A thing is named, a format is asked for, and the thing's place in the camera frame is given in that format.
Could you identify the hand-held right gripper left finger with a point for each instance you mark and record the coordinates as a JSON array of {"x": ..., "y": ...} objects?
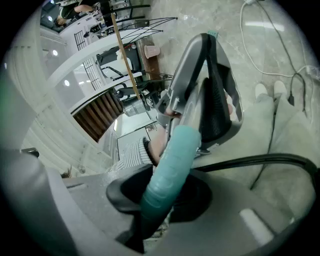
[{"x": 87, "y": 212}]

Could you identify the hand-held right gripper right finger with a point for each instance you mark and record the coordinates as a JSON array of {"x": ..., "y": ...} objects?
[{"x": 212, "y": 237}]

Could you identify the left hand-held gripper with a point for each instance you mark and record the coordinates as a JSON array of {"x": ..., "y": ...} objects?
[{"x": 166, "y": 107}]

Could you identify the teal mop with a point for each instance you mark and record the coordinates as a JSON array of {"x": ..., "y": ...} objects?
[{"x": 172, "y": 162}]

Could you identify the person's left forearm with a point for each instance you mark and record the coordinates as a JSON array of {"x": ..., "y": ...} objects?
[{"x": 135, "y": 155}]

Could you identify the grey marble floor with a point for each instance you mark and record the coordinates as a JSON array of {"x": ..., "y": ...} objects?
[{"x": 225, "y": 15}]

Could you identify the brown wooden table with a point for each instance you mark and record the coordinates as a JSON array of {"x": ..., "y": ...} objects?
[{"x": 150, "y": 67}]

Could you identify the person's left white shoe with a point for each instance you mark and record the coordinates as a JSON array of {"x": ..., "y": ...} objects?
[{"x": 260, "y": 89}]

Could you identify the person's white shoe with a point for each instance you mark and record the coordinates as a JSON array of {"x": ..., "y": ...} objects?
[
  {"x": 280, "y": 87},
  {"x": 260, "y": 89}
]

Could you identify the pink cup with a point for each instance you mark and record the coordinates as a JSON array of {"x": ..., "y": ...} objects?
[{"x": 152, "y": 51}]

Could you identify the black hairpin table leg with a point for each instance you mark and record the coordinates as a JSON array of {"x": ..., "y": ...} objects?
[{"x": 176, "y": 18}]

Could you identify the black office chair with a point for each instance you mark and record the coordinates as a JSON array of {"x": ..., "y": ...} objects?
[
  {"x": 125, "y": 91},
  {"x": 132, "y": 60}
]

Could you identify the person's right white shoe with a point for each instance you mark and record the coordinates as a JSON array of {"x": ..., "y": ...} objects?
[{"x": 280, "y": 87}]

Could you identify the long wooden pole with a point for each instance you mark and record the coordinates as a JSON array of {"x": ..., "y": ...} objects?
[{"x": 125, "y": 57}]

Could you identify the brown wooden slat panel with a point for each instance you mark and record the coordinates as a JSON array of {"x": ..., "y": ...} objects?
[{"x": 97, "y": 117}]

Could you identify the person's right leg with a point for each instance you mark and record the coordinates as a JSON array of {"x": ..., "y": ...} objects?
[{"x": 292, "y": 132}]

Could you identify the crumpled plastic bottle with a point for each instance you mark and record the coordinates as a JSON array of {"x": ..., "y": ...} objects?
[{"x": 313, "y": 72}]

